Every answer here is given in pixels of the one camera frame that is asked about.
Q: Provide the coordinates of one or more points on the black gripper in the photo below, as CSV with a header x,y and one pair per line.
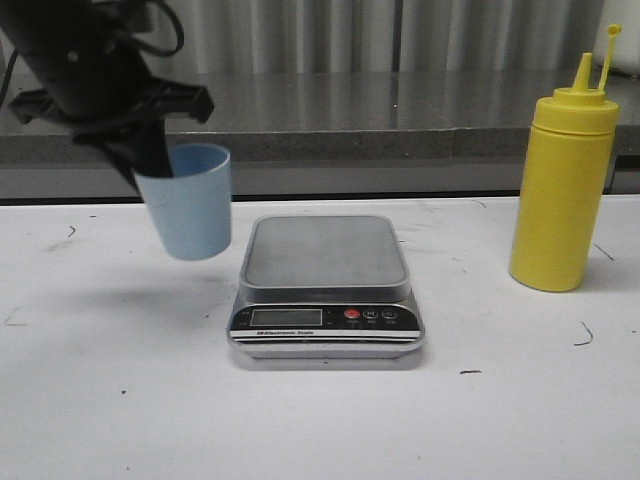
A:
x,y
95,82

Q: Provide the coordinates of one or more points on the light blue plastic cup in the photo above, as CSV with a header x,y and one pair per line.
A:
x,y
191,210

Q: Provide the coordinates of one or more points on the yellow squeeze bottle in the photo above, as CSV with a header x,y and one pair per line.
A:
x,y
567,159

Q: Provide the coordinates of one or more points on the silver digital kitchen scale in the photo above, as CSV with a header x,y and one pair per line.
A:
x,y
325,287

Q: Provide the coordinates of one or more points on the grey stone counter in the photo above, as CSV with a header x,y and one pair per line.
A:
x,y
340,135

